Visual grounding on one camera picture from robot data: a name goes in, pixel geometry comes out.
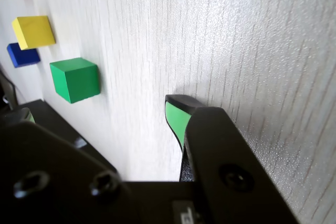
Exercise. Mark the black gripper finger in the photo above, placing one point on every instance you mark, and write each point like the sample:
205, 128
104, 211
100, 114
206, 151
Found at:
47, 155
223, 150

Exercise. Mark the green wooden cube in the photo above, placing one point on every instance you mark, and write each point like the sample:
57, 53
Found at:
76, 82

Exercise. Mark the blue wooden cube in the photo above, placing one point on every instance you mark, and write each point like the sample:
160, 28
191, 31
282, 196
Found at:
22, 56

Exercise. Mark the yellow wooden cube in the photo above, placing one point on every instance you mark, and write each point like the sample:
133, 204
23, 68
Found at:
34, 32

